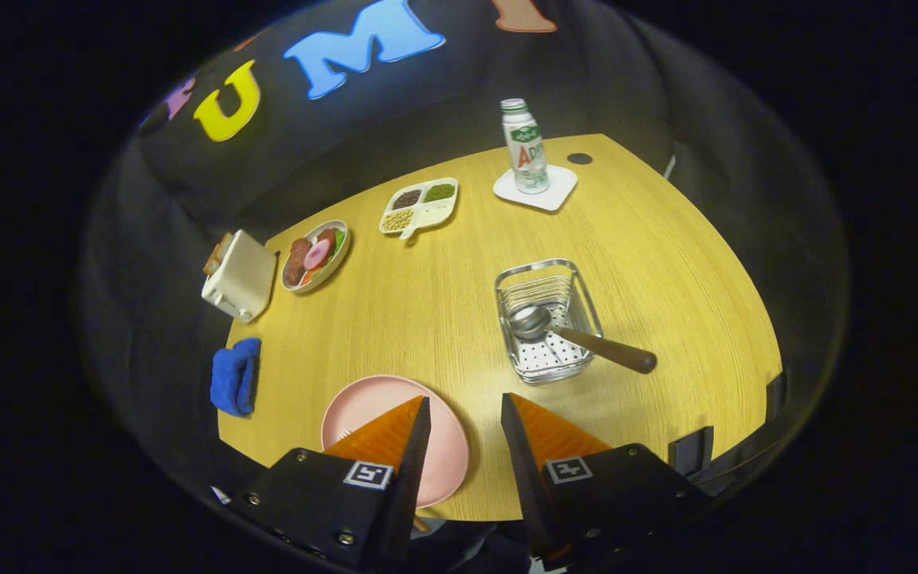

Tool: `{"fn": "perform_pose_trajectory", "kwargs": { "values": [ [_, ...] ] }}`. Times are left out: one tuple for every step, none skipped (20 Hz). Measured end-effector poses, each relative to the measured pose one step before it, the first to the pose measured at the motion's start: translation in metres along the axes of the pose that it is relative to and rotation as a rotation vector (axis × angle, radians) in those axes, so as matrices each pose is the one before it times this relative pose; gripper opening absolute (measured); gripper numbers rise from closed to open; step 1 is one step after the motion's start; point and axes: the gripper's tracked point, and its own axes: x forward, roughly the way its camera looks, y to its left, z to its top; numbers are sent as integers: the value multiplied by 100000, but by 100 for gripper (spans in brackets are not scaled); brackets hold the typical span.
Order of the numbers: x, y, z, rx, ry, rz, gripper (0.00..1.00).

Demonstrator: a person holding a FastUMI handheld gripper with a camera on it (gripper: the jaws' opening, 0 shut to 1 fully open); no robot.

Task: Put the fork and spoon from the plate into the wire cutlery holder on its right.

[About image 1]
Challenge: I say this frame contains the toasted bread slices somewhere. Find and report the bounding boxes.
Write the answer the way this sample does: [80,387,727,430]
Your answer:
[203,232,233,277]

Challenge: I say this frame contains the white square coaster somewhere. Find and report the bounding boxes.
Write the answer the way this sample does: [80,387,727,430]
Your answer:
[493,164,579,212]

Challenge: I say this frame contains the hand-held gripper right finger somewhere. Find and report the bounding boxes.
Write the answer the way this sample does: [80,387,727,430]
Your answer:
[500,391,715,572]

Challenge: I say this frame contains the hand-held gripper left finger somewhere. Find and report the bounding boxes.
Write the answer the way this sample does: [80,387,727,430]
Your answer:
[224,395,433,572]

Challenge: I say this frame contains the cream toaster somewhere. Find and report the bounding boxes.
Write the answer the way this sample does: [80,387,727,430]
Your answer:
[201,230,278,324]

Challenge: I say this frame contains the pink plate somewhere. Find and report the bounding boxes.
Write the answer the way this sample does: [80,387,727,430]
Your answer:
[321,375,470,509]

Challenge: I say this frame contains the wooden-handled metal spoon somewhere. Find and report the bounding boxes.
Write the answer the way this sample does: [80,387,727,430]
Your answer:
[509,305,658,375]

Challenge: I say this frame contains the blue cloth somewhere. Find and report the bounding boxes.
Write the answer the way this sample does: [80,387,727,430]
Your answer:
[210,337,263,418]

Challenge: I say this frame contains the white drink bottle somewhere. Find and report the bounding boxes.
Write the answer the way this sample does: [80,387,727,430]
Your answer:
[500,98,550,195]

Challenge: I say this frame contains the brown meat slice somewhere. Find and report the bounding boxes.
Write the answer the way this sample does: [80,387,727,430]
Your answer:
[288,238,312,286]

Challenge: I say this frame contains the white divided dish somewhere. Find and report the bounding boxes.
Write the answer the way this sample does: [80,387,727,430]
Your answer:
[379,177,460,240]

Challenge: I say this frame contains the white food bowl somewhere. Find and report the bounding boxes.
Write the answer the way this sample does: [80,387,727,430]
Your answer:
[281,220,351,293]

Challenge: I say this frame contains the metal wire basket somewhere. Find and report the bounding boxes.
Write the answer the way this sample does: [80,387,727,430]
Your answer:
[495,258,605,386]

